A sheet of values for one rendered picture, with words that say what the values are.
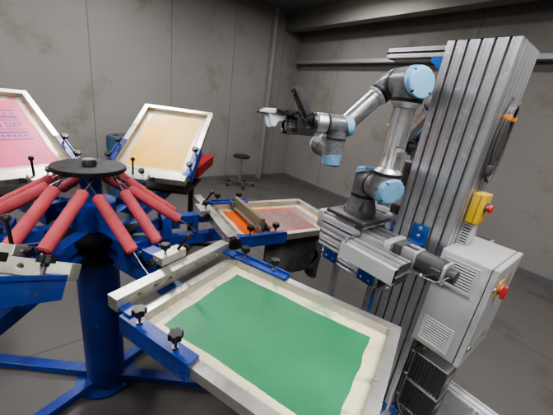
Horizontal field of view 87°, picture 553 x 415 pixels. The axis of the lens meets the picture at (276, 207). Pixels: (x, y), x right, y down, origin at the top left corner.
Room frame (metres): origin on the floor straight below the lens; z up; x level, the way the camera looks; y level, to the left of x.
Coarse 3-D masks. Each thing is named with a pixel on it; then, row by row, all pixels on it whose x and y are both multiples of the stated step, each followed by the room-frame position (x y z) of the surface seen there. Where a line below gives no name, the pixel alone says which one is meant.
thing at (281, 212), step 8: (264, 208) 2.07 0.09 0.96; (272, 208) 2.09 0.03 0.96; (280, 208) 2.11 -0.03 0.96; (288, 208) 2.14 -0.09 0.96; (232, 216) 1.83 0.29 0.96; (240, 216) 1.85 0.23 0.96; (264, 216) 1.91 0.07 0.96; (272, 216) 1.94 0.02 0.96; (280, 216) 1.96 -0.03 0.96; (288, 216) 1.98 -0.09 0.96; (296, 216) 2.00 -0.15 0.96
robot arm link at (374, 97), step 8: (384, 80) 1.30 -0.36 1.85; (376, 88) 1.30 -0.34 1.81; (384, 88) 1.30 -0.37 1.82; (368, 96) 1.31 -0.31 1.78; (376, 96) 1.30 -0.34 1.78; (384, 96) 1.30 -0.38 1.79; (360, 104) 1.30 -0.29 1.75; (368, 104) 1.29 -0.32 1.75; (376, 104) 1.30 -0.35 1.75; (352, 112) 1.29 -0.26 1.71; (360, 112) 1.28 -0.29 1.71; (368, 112) 1.30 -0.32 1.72; (360, 120) 1.29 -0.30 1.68; (320, 136) 1.27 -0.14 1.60; (312, 144) 1.28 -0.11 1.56
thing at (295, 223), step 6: (240, 222) 1.74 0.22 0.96; (246, 222) 1.75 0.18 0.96; (270, 222) 1.81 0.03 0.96; (282, 222) 1.84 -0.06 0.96; (288, 222) 1.85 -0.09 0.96; (294, 222) 1.87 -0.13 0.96; (300, 222) 1.88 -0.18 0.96; (306, 222) 1.90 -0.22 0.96; (240, 228) 1.65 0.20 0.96; (246, 228) 1.66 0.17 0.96; (282, 228) 1.74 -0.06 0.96; (288, 228) 1.75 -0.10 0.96; (294, 228) 1.77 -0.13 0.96; (300, 228) 1.78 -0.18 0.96; (306, 228) 1.80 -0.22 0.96
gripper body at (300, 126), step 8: (296, 112) 1.08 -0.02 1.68; (312, 112) 1.13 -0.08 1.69; (288, 120) 1.08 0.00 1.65; (296, 120) 1.08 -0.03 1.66; (304, 120) 1.10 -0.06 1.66; (312, 120) 1.11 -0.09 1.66; (288, 128) 1.06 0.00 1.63; (296, 128) 1.08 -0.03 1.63; (304, 128) 1.10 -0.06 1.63; (312, 128) 1.11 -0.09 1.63
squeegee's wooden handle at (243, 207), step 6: (240, 204) 1.84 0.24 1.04; (246, 204) 1.81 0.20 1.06; (240, 210) 1.83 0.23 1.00; (246, 210) 1.76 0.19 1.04; (252, 210) 1.71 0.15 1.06; (246, 216) 1.75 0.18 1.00; (252, 216) 1.69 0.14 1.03; (258, 216) 1.63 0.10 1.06; (258, 222) 1.61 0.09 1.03; (264, 222) 1.60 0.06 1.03
